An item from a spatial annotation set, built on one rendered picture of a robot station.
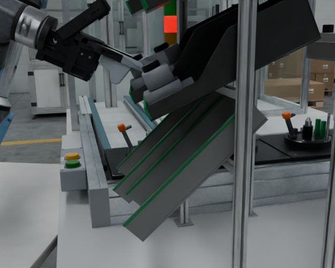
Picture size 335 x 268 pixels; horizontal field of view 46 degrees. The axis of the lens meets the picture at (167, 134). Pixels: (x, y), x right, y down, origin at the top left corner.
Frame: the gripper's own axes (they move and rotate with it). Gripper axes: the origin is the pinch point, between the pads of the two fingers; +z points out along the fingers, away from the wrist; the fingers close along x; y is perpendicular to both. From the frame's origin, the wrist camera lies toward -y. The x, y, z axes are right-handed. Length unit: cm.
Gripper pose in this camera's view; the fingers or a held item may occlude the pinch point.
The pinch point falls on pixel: (142, 64)
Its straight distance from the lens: 81.9
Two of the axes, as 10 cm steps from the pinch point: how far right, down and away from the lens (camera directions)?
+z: 9.1, 3.8, 1.6
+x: 0.6, 2.6, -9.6
